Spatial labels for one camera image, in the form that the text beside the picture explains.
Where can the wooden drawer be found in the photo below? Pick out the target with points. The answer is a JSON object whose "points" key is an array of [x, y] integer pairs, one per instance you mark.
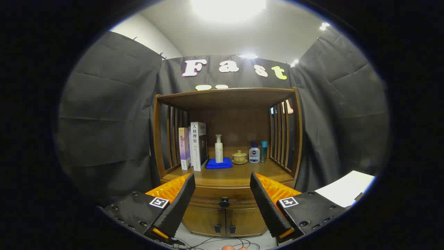
{"points": [[211, 194]]}

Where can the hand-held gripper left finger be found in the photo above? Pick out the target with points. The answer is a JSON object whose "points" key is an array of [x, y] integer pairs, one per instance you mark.
{"points": [[178, 208]]}

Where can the yellow lidded teacup with saucer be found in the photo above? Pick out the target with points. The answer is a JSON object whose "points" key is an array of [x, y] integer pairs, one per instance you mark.
{"points": [[239, 157]]}

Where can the black backdrop cloth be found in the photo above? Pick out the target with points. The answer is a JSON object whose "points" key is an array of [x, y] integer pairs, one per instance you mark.
{"points": [[111, 114]]}

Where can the white and blue pump bottle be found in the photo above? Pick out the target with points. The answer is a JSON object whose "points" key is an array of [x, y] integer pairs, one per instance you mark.
{"points": [[254, 154]]}

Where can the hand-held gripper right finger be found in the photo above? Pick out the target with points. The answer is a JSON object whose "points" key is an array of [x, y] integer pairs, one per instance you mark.
{"points": [[267, 208]]}

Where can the wooden countertop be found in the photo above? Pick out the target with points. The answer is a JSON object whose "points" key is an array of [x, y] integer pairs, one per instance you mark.
{"points": [[239, 173]]}

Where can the white book with portrait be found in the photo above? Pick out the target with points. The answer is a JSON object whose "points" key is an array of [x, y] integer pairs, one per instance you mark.
{"points": [[196, 146]]}

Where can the white flat panel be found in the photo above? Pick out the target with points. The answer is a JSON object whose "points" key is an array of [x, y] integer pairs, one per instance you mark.
{"points": [[347, 189]]}

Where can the wooden cabinet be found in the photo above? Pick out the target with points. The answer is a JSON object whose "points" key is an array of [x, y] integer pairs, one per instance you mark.
{"points": [[239, 128]]}

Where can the purple book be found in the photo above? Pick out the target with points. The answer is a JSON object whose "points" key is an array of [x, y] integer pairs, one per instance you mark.
{"points": [[184, 146]]}

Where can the teal slim bottle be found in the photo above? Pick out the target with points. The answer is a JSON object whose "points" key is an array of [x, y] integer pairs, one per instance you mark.
{"points": [[264, 152]]}

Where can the blue folded cloth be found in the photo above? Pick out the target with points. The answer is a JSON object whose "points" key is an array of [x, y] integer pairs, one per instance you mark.
{"points": [[218, 164]]}

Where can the ceiling light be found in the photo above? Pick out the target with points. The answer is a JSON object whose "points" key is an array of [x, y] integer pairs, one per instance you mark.
{"points": [[229, 8]]}

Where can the wooden cabinet door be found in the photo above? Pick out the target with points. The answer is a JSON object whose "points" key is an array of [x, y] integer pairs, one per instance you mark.
{"points": [[246, 222], [201, 218]]}

